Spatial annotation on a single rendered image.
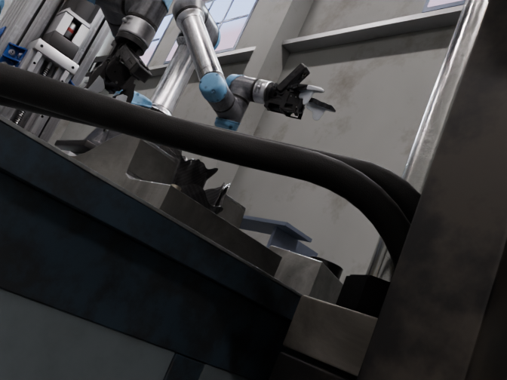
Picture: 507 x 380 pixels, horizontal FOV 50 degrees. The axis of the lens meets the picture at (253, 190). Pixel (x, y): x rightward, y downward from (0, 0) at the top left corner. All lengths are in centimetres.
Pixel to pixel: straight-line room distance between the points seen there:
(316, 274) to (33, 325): 65
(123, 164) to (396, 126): 436
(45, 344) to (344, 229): 435
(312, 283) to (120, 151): 45
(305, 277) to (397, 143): 395
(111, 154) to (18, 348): 42
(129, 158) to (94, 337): 34
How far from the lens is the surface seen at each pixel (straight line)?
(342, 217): 490
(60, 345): 58
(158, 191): 75
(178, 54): 193
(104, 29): 191
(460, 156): 37
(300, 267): 110
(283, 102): 168
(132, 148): 86
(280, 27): 679
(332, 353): 58
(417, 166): 67
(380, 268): 63
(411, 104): 516
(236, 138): 53
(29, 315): 55
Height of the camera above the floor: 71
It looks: 15 degrees up
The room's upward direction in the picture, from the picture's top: 24 degrees clockwise
